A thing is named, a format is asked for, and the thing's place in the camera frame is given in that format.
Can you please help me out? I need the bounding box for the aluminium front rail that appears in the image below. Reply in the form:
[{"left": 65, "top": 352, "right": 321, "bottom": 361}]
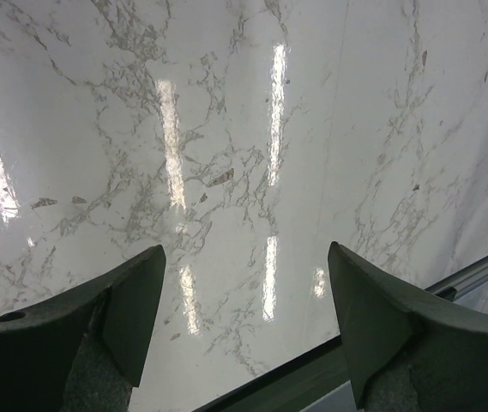
[{"left": 425, "top": 256, "right": 488, "bottom": 302}]

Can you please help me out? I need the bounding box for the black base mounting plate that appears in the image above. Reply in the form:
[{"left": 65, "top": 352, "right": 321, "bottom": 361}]
[{"left": 198, "top": 336, "right": 349, "bottom": 411}]

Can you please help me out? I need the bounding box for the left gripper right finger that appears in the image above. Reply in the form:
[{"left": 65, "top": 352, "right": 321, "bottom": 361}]
[{"left": 328, "top": 242, "right": 488, "bottom": 411}]

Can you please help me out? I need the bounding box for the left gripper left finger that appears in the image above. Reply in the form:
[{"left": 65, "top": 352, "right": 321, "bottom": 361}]
[{"left": 0, "top": 245, "right": 166, "bottom": 411}]

